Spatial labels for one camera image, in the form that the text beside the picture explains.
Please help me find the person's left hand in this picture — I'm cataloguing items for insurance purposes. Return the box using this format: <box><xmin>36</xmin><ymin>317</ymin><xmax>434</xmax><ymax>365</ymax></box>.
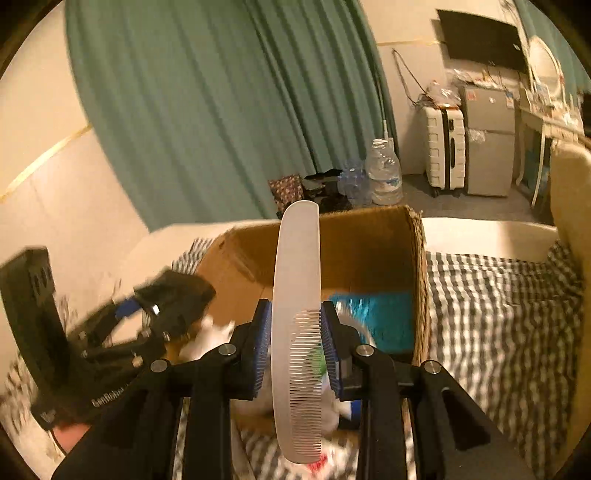
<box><xmin>51</xmin><ymin>424</ymin><xmax>93</xmax><ymax>455</ymax></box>

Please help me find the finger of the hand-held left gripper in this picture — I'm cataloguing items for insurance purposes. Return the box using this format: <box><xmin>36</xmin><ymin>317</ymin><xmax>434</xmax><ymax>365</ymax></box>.
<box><xmin>76</xmin><ymin>295</ymin><xmax>160</xmax><ymax>346</ymax></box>
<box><xmin>81</xmin><ymin>329</ymin><xmax>170</xmax><ymax>368</ymax></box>

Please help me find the white comb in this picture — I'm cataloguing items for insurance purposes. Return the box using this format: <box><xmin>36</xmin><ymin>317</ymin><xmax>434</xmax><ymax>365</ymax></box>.
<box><xmin>271</xmin><ymin>199</ymin><xmax>324</xmax><ymax>465</ymax></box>

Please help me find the small clear water bottle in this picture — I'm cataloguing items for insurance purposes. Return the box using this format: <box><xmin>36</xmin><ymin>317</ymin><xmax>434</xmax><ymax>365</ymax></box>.
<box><xmin>338</xmin><ymin>159</ymin><xmax>373</xmax><ymax>206</ymax></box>

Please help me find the round white vanity mirror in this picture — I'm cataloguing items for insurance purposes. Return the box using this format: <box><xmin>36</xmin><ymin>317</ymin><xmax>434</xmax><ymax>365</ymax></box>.
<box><xmin>527</xmin><ymin>36</ymin><xmax>564</xmax><ymax>96</ymax></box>

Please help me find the black pouch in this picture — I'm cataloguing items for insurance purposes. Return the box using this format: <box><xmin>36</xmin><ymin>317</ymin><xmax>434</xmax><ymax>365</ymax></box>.
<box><xmin>134</xmin><ymin>271</ymin><xmax>217</xmax><ymax>341</ymax></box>

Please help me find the brown patterned bag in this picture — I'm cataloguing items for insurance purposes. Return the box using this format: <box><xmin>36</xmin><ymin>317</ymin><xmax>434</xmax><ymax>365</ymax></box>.
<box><xmin>268</xmin><ymin>173</ymin><xmax>307</xmax><ymax>219</ymax></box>

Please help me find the black television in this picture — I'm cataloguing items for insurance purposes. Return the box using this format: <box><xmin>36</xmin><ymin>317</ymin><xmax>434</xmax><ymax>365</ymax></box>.
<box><xmin>436</xmin><ymin>8</ymin><xmax>530</xmax><ymax>73</ymax></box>

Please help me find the beige pillow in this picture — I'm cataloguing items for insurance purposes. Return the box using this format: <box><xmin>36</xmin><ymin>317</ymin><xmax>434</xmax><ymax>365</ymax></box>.
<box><xmin>549</xmin><ymin>138</ymin><xmax>591</xmax><ymax>289</ymax></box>

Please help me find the checked blanket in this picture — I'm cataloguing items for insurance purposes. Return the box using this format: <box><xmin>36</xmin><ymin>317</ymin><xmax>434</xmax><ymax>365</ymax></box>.
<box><xmin>171</xmin><ymin>237</ymin><xmax>583</xmax><ymax>480</ymax></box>

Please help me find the black wall cable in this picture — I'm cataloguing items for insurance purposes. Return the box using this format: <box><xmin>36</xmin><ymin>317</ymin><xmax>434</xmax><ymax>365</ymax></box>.
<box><xmin>391</xmin><ymin>48</ymin><xmax>428</xmax><ymax>100</ymax></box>

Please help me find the white suitcase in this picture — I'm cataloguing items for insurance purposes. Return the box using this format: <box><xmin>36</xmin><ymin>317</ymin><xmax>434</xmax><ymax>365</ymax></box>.
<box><xmin>424</xmin><ymin>105</ymin><xmax>467</xmax><ymax>190</ymax></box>

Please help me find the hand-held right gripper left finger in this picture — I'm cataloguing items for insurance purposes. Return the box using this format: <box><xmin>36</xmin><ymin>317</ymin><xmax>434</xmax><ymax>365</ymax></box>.
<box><xmin>51</xmin><ymin>299</ymin><xmax>273</xmax><ymax>480</ymax></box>

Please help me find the white dressing desk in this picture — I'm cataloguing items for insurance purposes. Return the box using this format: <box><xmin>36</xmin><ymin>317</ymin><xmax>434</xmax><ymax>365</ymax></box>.
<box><xmin>518</xmin><ymin>102</ymin><xmax>588</xmax><ymax>209</ymax></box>

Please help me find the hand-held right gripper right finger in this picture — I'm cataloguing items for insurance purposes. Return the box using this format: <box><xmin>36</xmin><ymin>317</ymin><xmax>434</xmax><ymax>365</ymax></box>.
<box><xmin>321</xmin><ymin>300</ymin><xmax>539</xmax><ymax>480</ymax></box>

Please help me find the brown cardboard box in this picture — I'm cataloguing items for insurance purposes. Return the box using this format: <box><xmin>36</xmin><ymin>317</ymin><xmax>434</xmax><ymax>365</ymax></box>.
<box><xmin>164</xmin><ymin>205</ymin><xmax>432</xmax><ymax>432</ymax></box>

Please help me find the white speckled cloth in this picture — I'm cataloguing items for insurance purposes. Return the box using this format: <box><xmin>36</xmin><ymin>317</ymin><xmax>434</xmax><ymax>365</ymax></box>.
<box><xmin>0</xmin><ymin>360</ymin><xmax>48</xmax><ymax>445</ymax></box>

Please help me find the wide green curtain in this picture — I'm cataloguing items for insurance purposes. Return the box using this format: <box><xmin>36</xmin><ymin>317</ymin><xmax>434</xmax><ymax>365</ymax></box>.
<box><xmin>65</xmin><ymin>0</ymin><xmax>400</xmax><ymax>232</ymax></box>

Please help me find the large clear water bottle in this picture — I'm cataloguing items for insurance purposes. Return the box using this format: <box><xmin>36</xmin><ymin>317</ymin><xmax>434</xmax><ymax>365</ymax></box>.
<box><xmin>365</xmin><ymin>138</ymin><xmax>404</xmax><ymax>206</ymax></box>

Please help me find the blue foil packet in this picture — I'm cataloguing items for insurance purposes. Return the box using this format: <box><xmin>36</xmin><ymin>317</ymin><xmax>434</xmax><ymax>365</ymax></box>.
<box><xmin>330</xmin><ymin>291</ymin><xmax>415</xmax><ymax>354</ymax></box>

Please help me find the narrow green curtain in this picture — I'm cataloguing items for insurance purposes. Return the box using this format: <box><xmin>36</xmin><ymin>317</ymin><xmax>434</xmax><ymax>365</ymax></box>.
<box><xmin>514</xmin><ymin>0</ymin><xmax>591</xmax><ymax>94</ymax></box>

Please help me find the grey mini fridge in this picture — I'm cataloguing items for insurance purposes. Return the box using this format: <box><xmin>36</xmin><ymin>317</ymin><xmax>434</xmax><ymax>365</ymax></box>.
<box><xmin>459</xmin><ymin>85</ymin><xmax>517</xmax><ymax>197</ymax></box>

